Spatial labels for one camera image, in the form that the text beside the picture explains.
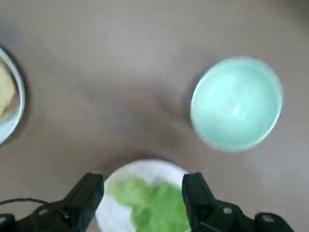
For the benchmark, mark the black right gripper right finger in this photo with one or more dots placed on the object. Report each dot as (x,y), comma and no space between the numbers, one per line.
(200,193)

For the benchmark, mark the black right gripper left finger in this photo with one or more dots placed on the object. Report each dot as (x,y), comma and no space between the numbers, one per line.
(82,193)

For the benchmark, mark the green lettuce leaf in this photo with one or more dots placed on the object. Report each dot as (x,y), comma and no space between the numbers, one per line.
(149,205)

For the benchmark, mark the mint green bowl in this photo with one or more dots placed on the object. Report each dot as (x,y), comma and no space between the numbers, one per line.
(236,104)

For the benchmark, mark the brown crust bread slice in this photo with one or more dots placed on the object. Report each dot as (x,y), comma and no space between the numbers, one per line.
(6,91)

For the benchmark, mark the pale pinkish round plate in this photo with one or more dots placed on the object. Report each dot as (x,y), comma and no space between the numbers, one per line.
(144,169)

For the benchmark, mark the white round plate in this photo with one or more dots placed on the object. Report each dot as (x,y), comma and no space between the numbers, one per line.
(9,130)

